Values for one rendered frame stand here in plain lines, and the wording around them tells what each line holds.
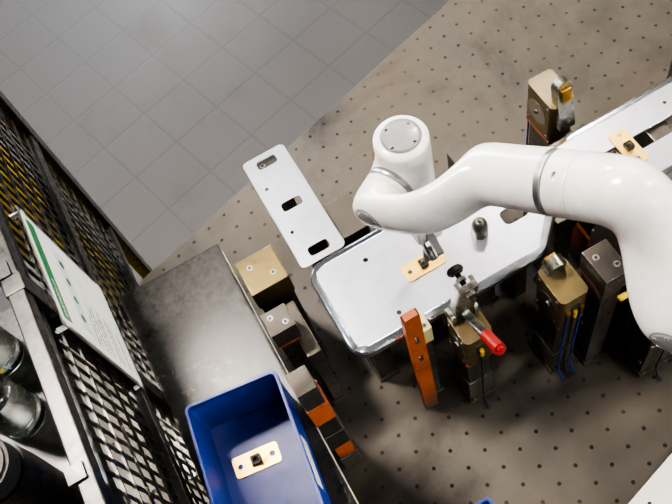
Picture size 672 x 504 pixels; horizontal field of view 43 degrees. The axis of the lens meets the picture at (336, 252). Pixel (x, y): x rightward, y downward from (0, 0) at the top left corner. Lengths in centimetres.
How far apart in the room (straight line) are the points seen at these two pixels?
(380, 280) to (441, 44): 88
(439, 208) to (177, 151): 207
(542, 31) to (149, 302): 124
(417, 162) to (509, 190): 17
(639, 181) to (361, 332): 70
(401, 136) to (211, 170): 188
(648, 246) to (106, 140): 251
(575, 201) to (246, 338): 74
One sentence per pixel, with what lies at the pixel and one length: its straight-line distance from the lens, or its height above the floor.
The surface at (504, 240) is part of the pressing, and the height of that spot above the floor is 100.
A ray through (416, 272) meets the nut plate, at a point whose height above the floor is 100.
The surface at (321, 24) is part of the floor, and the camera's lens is 336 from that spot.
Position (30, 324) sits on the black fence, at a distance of 113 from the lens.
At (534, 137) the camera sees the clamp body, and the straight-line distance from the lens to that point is 191.
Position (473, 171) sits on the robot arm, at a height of 147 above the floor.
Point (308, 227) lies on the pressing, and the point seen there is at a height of 100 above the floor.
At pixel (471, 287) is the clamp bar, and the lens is 136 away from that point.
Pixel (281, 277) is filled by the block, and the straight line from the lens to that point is 159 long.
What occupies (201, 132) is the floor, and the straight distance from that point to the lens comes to 318.
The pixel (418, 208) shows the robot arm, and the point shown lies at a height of 143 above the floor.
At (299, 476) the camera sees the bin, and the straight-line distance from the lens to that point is 149.
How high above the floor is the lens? 246
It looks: 62 degrees down
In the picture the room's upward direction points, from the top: 21 degrees counter-clockwise
